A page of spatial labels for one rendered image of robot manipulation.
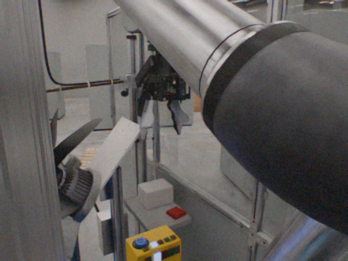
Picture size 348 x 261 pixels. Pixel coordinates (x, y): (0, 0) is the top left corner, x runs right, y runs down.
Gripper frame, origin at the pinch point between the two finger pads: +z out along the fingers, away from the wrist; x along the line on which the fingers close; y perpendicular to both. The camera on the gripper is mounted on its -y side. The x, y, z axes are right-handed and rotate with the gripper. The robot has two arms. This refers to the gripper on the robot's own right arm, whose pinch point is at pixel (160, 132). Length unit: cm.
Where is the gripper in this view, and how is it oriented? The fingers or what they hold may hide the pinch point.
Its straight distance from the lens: 62.2
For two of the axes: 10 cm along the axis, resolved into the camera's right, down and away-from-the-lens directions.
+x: 8.6, -1.3, 5.0
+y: 5.1, 2.1, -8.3
